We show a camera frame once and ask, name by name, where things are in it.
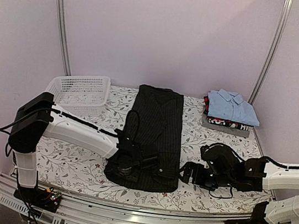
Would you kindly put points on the light blue folded shirt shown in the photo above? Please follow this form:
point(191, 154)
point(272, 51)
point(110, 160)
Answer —
point(231, 106)

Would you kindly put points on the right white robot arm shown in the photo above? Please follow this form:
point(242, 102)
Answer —
point(225, 168)

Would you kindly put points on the black white printed folded shirt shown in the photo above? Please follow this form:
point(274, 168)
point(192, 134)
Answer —
point(228, 123)

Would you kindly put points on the white plastic basket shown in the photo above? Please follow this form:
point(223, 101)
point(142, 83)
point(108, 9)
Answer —
point(80, 95)

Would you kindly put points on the aluminium frame post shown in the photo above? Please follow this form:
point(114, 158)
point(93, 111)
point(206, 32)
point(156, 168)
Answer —
point(281, 25)
point(60, 7)

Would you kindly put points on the left aluminium frame post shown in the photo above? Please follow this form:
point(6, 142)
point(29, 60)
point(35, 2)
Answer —
point(60, 7)

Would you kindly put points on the aluminium front rail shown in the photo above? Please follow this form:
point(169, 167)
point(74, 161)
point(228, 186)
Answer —
point(134, 221)

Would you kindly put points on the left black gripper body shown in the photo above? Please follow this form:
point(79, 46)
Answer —
point(129, 174)

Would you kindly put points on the floral patterned table mat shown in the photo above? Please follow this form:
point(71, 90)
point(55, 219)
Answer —
point(75, 169)

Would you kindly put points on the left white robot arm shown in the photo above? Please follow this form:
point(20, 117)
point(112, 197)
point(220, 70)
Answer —
point(42, 117)

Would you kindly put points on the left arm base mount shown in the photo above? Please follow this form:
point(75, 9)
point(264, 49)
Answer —
point(46, 199)

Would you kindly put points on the right aluminium frame post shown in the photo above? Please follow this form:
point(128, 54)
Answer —
point(281, 25)

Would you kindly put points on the red black plaid folded shirt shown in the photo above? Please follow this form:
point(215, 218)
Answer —
point(206, 105)

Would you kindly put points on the black pinstriped long sleeve shirt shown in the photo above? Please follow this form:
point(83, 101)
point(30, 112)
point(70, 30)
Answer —
point(153, 125)

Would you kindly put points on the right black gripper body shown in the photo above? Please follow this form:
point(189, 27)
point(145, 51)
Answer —
point(208, 182)

